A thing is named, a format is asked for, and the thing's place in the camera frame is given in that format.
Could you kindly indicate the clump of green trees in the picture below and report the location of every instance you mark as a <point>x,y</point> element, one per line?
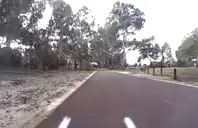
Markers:
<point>197,46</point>

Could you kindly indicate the dry leaf-strewn grass verge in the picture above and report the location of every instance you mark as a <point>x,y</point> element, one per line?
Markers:
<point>17,93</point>

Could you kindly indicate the row of tall trees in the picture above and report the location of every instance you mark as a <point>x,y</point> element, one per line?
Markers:
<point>67,40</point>

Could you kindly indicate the pale concrete kerb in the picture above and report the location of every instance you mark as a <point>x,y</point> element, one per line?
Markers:
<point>173,81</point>
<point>58,102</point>

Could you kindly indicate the dry grass field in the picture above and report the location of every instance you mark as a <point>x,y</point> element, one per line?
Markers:
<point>187,74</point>

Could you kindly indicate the dark red asphalt path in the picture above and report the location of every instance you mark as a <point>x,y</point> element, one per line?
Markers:
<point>117,96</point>

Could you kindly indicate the row of wooden bollards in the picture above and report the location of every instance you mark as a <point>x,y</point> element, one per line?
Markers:
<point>160,70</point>

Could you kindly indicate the robot's own part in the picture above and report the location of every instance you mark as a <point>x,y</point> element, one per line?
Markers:
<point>129,123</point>

